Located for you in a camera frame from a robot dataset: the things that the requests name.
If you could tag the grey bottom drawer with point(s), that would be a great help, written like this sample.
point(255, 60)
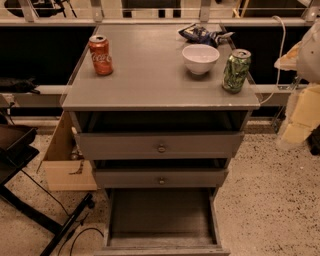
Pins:
point(162, 222)

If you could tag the grey drawer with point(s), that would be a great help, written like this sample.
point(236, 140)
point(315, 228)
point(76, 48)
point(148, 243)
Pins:
point(175, 145)
point(162, 222)
point(160, 178)

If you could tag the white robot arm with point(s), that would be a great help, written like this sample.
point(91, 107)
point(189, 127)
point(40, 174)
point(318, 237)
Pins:
point(303, 105)

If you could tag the grey top drawer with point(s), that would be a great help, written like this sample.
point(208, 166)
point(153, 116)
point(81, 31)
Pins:
point(175, 145)

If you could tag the grey middle drawer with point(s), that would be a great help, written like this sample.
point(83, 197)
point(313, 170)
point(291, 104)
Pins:
point(160, 178)

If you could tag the white bowl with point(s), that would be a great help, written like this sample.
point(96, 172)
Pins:
point(199, 58)

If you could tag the orange soda can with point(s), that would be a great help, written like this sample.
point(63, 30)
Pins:
point(99, 50)

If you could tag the green soda can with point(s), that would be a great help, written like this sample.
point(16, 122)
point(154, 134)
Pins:
point(236, 70)

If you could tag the blue chip bag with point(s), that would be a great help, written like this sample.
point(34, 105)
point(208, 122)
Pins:
point(197, 34)

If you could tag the cardboard box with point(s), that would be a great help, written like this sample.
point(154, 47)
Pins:
point(65, 169)

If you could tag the black cloth on ledge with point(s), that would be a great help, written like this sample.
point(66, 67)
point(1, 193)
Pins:
point(15, 85)

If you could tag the metal railing frame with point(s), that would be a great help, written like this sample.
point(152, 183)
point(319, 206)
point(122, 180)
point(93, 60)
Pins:
point(103, 12)

